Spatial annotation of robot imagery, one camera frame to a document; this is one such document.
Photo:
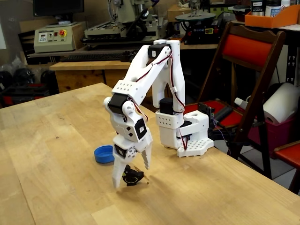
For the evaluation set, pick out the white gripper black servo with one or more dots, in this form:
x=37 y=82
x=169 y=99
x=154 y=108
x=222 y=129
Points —
x=124 y=156

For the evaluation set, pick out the black wooden bird toy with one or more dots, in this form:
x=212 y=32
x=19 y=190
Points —
x=132 y=178

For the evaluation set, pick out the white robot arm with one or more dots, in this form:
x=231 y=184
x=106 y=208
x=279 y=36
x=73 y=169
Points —
x=178 y=70

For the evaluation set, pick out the beige control box red button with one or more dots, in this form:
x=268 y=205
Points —
x=54 y=38

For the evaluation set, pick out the cardboard box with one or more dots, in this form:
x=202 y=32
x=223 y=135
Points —
x=175 y=12

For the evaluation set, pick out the orange tray box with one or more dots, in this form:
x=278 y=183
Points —
x=269 y=22

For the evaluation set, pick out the blue plastic lid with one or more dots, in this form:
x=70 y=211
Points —
x=103 y=154

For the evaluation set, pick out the black controller board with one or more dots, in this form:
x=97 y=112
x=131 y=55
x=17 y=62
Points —
x=205 y=109

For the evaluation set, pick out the black cylinder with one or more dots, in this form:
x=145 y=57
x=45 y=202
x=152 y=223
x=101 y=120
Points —
x=222 y=113

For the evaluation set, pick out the wooden workbench cabinet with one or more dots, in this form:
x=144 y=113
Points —
x=68 y=79

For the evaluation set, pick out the black hand tool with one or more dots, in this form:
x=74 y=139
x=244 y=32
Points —
x=127 y=56

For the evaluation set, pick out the black keyboard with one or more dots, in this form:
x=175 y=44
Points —
x=91 y=57

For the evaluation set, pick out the black round spool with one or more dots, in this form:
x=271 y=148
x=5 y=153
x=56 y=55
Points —
x=5 y=79
x=48 y=77
x=23 y=76

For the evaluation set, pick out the white power plug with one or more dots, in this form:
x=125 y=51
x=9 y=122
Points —
x=240 y=102

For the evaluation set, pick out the black and red crate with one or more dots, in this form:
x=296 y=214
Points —
x=23 y=93

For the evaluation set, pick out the wooden bench board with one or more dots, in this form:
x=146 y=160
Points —
x=211 y=46

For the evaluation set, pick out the pink plastic bin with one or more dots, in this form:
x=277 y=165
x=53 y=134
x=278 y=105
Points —
x=279 y=136

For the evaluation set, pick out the black scroll saw machine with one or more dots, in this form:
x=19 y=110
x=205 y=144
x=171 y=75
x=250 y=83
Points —
x=201 y=30

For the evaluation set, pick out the grey milling machine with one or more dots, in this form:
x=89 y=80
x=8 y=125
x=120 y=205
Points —
x=126 y=11

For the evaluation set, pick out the wooden chair red seat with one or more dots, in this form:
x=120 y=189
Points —
x=288 y=154

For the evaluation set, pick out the white paper towel roll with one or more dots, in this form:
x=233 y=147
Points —
x=281 y=103

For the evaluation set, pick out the wooden folding chair red cushions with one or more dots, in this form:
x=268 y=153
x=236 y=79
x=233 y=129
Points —
x=246 y=49

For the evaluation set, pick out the black computer monitor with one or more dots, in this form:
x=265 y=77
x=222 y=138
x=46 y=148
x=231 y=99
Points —
x=58 y=7

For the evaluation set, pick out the white board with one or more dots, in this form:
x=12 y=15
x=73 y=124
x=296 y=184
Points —
x=2 y=37

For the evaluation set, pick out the black can grey label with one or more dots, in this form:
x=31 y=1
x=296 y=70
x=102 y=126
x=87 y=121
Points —
x=257 y=8

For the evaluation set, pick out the white can blue label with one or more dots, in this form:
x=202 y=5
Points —
x=273 y=9

